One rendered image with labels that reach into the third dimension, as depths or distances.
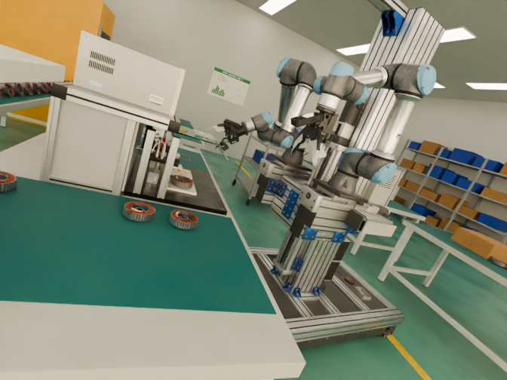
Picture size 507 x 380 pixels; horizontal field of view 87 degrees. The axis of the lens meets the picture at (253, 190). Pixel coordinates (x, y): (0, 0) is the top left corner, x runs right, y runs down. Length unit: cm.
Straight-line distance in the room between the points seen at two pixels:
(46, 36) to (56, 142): 391
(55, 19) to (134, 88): 383
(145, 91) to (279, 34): 615
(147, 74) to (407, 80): 109
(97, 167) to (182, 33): 571
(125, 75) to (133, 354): 101
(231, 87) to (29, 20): 373
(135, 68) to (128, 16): 553
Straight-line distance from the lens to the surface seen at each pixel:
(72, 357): 65
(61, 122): 123
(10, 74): 57
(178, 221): 107
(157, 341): 68
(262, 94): 707
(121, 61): 130
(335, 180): 147
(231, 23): 695
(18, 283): 79
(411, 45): 183
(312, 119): 98
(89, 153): 123
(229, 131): 148
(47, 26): 509
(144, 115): 116
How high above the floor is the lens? 125
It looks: 15 degrees down
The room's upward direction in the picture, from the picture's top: 20 degrees clockwise
